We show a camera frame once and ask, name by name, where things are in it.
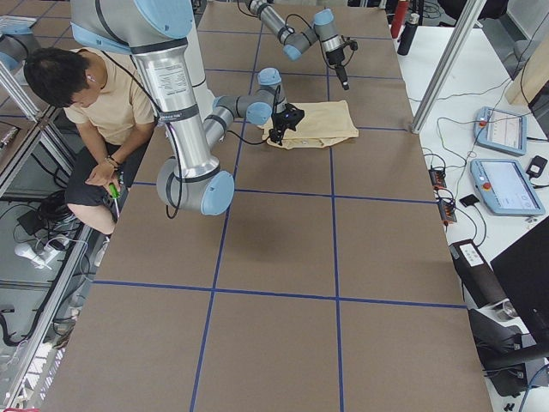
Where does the person with black hair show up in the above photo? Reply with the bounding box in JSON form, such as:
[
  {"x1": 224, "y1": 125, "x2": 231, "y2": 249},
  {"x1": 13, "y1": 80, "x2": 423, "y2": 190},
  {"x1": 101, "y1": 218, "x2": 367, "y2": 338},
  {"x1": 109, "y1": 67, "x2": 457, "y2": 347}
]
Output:
[{"x1": 23, "y1": 47, "x2": 156, "y2": 236}]

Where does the blue teach pendant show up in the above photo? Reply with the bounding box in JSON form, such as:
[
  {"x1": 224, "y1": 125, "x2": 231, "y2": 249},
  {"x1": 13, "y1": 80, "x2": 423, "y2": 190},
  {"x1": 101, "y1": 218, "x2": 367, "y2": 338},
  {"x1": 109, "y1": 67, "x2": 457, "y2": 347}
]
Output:
[
  {"x1": 474, "y1": 106, "x2": 527, "y2": 156},
  {"x1": 469, "y1": 159, "x2": 546, "y2": 216}
]

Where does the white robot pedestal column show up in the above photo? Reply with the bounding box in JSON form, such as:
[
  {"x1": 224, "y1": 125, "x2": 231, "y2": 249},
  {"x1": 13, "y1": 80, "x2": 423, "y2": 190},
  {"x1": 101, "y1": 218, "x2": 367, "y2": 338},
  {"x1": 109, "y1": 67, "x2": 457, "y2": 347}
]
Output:
[{"x1": 184, "y1": 9, "x2": 225, "y2": 120}]

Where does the aluminium frame post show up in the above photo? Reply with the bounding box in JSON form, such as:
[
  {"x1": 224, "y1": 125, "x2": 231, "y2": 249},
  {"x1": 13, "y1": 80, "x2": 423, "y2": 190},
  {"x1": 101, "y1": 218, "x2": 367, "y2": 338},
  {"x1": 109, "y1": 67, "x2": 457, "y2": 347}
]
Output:
[{"x1": 410, "y1": 0, "x2": 486, "y2": 134}]

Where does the lower blue teach pendant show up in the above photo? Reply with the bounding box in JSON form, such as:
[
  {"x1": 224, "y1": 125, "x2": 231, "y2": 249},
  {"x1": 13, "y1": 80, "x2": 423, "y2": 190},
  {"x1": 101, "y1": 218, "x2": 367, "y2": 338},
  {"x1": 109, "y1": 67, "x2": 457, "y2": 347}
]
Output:
[{"x1": 469, "y1": 159, "x2": 546, "y2": 216}]

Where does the cream printed long-sleeve shirt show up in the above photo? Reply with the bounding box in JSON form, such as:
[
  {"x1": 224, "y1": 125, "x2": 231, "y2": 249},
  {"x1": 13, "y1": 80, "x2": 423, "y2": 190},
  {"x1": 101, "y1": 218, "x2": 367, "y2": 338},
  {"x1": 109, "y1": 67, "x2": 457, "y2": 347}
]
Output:
[{"x1": 258, "y1": 100, "x2": 359, "y2": 149}]

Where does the upper blue teach pendant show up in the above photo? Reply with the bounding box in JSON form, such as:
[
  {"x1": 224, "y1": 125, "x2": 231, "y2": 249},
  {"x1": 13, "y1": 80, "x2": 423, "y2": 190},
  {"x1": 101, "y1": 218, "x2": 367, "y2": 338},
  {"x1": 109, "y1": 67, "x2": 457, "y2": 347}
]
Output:
[{"x1": 474, "y1": 106, "x2": 527, "y2": 156}]

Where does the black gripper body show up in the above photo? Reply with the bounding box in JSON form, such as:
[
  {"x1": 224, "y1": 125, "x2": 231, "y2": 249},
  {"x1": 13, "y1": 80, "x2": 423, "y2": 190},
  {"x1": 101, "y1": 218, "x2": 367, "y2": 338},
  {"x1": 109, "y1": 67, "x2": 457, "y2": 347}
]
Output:
[
  {"x1": 271, "y1": 103, "x2": 305, "y2": 133},
  {"x1": 325, "y1": 45, "x2": 346, "y2": 69}
]

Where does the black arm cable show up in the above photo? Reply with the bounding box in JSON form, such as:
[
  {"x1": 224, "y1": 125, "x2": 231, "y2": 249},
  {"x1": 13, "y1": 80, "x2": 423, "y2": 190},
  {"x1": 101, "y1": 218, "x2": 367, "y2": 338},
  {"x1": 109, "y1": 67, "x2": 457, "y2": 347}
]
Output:
[{"x1": 222, "y1": 85, "x2": 284, "y2": 147}]

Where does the red water bottle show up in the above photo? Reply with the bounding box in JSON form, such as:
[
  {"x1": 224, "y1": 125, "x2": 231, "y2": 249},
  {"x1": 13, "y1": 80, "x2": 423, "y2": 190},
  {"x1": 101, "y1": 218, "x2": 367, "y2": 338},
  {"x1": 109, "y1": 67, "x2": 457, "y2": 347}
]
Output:
[{"x1": 390, "y1": 0, "x2": 409, "y2": 39}]

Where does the black box with label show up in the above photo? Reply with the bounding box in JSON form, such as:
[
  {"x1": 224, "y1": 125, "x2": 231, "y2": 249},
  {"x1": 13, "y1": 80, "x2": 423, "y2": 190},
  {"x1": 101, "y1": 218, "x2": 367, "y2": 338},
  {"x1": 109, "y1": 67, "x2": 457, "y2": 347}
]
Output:
[{"x1": 449, "y1": 239, "x2": 507, "y2": 307}]

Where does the white power strip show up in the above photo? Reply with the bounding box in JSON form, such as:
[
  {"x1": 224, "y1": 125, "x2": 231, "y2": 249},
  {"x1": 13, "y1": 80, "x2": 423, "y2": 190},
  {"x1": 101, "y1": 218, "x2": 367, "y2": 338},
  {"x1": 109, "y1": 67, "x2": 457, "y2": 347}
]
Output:
[{"x1": 15, "y1": 238, "x2": 69, "y2": 270}]

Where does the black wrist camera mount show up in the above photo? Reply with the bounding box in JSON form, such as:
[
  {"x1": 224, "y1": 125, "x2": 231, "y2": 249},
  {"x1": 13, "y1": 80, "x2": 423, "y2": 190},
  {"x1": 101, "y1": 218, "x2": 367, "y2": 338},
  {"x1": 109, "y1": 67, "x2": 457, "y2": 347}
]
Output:
[{"x1": 344, "y1": 37, "x2": 359, "y2": 52}]

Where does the black computer monitor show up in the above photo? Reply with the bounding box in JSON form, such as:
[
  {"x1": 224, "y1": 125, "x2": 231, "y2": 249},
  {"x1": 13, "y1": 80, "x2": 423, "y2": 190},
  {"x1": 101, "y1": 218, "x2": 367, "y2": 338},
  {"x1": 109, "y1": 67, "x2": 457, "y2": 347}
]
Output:
[{"x1": 491, "y1": 219, "x2": 548, "y2": 342}]

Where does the black water bottle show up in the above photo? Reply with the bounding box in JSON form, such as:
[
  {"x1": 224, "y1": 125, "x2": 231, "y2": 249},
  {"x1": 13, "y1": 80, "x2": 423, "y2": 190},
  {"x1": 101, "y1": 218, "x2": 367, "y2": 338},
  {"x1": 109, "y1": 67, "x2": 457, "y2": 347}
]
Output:
[{"x1": 397, "y1": 13, "x2": 420, "y2": 56}]

